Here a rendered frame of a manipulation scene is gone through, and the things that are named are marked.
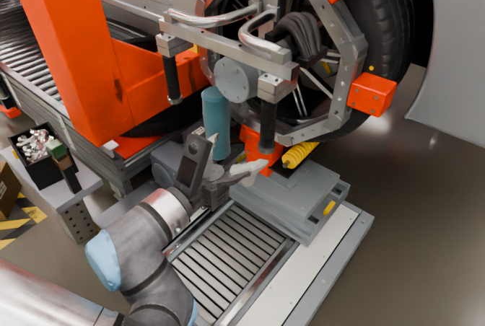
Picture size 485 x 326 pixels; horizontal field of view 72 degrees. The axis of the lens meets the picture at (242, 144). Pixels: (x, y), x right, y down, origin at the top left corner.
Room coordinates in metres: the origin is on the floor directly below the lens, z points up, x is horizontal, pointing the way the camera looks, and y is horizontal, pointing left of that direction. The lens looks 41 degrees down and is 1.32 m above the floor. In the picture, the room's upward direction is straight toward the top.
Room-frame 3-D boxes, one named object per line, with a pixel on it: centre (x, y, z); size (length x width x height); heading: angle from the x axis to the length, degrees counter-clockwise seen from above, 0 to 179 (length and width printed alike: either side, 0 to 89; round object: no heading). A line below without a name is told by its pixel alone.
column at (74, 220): (0.90, 0.73, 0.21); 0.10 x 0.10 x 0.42; 50
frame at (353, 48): (0.92, -0.08, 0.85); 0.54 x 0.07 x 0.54; 50
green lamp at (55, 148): (0.75, 0.56, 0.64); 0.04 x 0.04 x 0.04; 50
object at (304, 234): (1.05, -0.19, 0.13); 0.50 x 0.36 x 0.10; 50
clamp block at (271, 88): (0.65, -0.08, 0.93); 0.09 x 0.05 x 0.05; 140
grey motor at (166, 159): (1.09, 0.19, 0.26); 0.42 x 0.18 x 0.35; 140
